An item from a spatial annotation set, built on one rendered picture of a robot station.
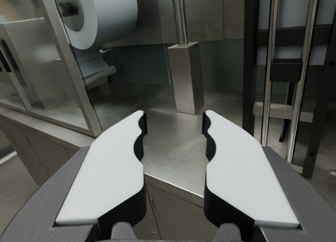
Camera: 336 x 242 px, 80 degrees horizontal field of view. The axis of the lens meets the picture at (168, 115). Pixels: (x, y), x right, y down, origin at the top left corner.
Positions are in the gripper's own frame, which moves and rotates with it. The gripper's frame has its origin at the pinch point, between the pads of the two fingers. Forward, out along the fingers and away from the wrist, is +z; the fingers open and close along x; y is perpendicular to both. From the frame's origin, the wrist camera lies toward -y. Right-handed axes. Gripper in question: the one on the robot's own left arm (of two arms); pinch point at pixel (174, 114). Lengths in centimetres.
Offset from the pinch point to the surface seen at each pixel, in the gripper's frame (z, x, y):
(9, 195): 118, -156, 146
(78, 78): 55, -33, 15
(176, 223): 31, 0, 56
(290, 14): 31.2, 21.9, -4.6
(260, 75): 75, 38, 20
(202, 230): 25, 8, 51
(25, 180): 136, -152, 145
